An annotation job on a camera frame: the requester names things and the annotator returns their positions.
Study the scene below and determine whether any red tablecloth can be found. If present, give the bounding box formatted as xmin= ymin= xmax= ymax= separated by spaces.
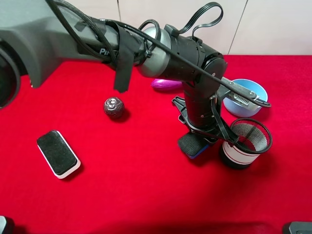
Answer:
xmin=0 ymin=56 xmax=312 ymax=234

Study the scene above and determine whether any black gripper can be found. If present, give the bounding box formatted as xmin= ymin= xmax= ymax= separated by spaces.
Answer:
xmin=172 ymin=81 xmax=238 ymax=144

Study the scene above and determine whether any blue felt whiteboard eraser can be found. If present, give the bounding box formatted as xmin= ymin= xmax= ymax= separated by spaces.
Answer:
xmin=178 ymin=132 xmax=209 ymax=159

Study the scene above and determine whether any dark object bottom left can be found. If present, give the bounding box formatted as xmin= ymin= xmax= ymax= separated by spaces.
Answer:
xmin=0 ymin=215 xmax=15 ymax=234

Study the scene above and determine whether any black mesh pen holder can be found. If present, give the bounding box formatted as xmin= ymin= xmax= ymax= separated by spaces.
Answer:
xmin=219 ymin=117 xmax=272 ymax=169

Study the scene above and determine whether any black braided cable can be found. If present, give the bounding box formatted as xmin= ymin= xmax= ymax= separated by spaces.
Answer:
xmin=45 ymin=0 xmax=272 ymax=108

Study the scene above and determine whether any dark object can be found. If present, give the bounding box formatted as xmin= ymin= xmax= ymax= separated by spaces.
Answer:
xmin=0 ymin=215 xmax=15 ymax=234
xmin=282 ymin=221 xmax=312 ymax=234

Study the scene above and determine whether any purple toy eggplant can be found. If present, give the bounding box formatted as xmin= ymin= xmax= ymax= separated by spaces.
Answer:
xmin=151 ymin=79 xmax=182 ymax=93

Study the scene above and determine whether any dark object bottom right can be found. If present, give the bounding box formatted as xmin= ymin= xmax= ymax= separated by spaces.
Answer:
xmin=282 ymin=221 xmax=312 ymax=234

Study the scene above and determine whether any light blue bowl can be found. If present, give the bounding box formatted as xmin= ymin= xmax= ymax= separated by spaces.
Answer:
xmin=223 ymin=79 xmax=268 ymax=117

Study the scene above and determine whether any white felt whiteboard eraser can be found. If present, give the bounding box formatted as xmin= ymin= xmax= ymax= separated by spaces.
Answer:
xmin=37 ymin=130 xmax=81 ymax=179

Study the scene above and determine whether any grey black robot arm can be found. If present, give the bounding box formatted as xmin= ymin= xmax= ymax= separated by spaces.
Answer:
xmin=0 ymin=0 xmax=238 ymax=144

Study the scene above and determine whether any dark textured ball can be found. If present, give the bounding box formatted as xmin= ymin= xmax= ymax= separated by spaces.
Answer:
xmin=103 ymin=97 xmax=125 ymax=119

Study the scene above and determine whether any black flat ribbon cable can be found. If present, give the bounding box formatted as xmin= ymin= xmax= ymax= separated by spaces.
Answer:
xmin=179 ymin=1 xmax=224 ymax=39

